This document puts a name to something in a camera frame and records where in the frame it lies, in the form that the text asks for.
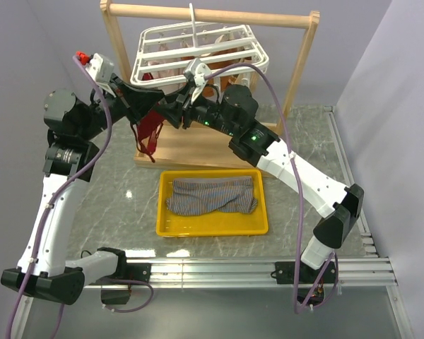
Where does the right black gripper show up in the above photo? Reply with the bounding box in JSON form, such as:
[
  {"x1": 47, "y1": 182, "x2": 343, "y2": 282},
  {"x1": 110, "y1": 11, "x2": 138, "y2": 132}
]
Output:
[{"x1": 153, "y1": 83, "x2": 238, "y2": 138}]

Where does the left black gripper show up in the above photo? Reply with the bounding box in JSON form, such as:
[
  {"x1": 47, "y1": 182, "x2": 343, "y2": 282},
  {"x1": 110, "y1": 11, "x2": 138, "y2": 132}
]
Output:
[{"x1": 78, "y1": 73, "x2": 165, "y2": 141}]

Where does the red underwear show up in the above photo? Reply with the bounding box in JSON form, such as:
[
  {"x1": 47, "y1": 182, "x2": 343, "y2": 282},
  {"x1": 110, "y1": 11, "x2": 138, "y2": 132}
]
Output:
[{"x1": 129, "y1": 72, "x2": 167, "y2": 163}]

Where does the white plastic clip hanger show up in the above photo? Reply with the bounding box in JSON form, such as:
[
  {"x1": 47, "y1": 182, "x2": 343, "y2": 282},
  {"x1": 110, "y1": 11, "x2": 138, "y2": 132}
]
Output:
[{"x1": 130, "y1": 21, "x2": 269, "y2": 93}]

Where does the grey striped underwear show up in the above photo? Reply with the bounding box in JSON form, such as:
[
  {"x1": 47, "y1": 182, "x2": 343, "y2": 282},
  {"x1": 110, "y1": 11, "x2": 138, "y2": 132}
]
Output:
[{"x1": 165, "y1": 176, "x2": 259, "y2": 216}]

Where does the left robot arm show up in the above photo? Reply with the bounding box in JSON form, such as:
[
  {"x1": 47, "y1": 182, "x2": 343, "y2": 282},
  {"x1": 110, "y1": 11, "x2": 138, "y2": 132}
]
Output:
[{"x1": 1, "y1": 76, "x2": 165, "y2": 305}]

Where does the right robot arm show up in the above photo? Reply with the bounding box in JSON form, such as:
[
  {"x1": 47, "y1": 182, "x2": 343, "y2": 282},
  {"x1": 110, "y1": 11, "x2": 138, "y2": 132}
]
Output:
[{"x1": 156, "y1": 85, "x2": 364, "y2": 283}]

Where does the orange underwear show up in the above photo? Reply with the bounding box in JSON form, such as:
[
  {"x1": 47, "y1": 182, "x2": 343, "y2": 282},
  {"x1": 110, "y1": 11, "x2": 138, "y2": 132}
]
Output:
[{"x1": 180, "y1": 56, "x2": 232, "y2": 99}]

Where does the wooden hanging rack stand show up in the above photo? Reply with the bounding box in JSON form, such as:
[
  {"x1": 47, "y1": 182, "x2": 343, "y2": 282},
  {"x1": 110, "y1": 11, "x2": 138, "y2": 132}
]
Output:
[{"x1": 100, "y1": 1, "x2": 320, "y2": 169}]

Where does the yellow plastic tray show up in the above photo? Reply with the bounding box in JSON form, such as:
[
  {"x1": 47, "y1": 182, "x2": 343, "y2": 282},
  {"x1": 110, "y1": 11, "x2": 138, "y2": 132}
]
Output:
[{"x1": 155, "y1": 169, "x2": 269, "y2": 238}]

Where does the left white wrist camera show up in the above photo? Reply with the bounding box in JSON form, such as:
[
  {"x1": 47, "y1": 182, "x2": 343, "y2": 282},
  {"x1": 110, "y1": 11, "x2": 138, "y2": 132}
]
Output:
[{"x1": 76, "y1": 51, "x2": 114, "y2": 96}]

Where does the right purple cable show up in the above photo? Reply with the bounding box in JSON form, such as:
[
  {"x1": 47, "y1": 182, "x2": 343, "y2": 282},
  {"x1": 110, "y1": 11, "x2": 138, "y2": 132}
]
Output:
[{"x1": 208, "y1": 64, "x2": 340, "y2": 314}]

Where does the purple cable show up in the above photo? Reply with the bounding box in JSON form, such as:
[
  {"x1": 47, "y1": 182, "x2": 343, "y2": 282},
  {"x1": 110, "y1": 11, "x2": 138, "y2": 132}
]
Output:
[
  {"x1": 6, "y1": 56, "x2": 155, "y2": 339},
  {"x1": 208, "y1": 64, "x2": 340, "y2": 314}
]

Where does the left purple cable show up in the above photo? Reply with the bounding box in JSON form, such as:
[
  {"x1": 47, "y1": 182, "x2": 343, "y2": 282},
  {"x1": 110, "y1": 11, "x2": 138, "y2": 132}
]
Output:
[{"x1": 6, "y1": 56, "x2": 155, "y2": 339}]

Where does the aluminium mounting rail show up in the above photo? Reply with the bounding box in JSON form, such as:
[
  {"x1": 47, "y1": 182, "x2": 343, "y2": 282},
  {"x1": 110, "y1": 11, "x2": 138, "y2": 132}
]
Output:
[{"x1": 13, "y1": 258, "x2": 413, "y2": 338}]

